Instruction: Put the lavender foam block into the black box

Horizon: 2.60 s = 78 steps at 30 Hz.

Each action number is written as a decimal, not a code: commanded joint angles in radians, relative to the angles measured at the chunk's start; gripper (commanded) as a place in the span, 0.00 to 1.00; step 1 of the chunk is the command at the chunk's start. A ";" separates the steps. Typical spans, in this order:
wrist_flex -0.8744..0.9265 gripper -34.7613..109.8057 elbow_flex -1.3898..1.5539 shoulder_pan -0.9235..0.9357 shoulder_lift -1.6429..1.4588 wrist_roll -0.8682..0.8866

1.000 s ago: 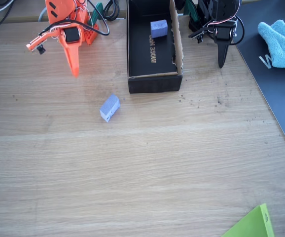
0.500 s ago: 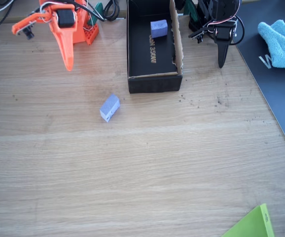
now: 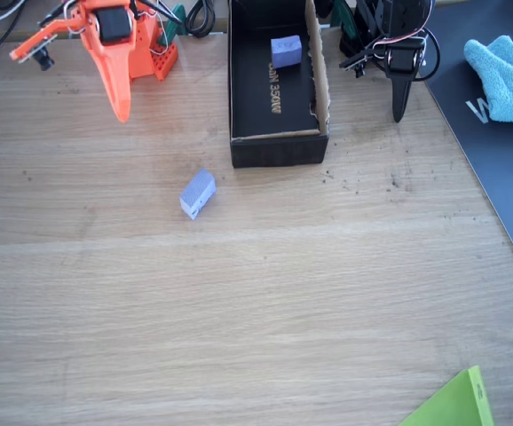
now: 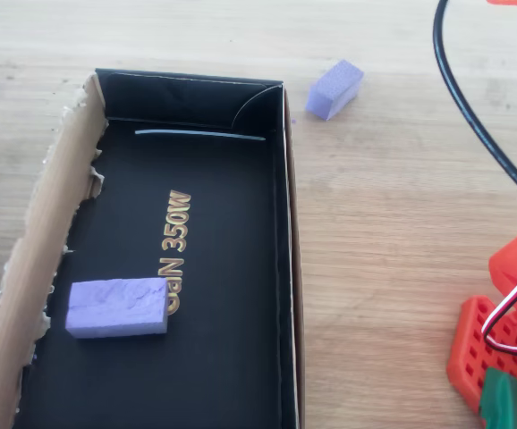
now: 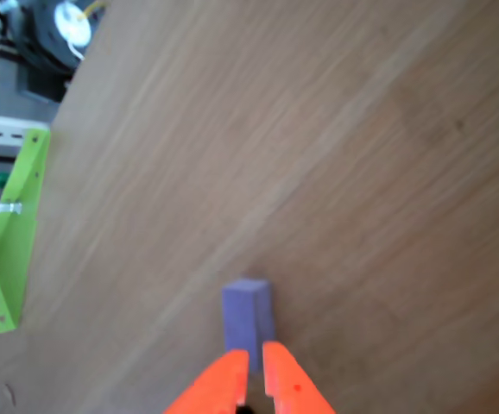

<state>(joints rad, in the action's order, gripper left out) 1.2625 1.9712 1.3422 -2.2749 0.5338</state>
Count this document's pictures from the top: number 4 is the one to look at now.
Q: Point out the purple foam block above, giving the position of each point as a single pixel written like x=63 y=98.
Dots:
x=332 y=91
x=115 y=308

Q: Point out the orange perforated arm base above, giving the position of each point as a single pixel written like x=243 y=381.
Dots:
x=468 y=353

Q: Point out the black cardboard box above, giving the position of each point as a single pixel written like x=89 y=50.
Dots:
x=222 y=223

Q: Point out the green table clamp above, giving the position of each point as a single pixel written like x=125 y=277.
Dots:
x=502 y=397

